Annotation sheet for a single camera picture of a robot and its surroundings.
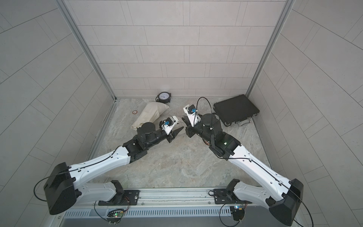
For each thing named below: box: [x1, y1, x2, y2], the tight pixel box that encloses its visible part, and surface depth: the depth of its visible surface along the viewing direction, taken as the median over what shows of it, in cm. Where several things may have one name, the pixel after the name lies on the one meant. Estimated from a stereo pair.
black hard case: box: [213, 94, 260, 127], surface depth 107 cm
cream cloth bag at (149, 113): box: [130, 101, 170, 129], surface depth 94 cm
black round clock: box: [155, 91, 172, 104], surface depth 118 cm
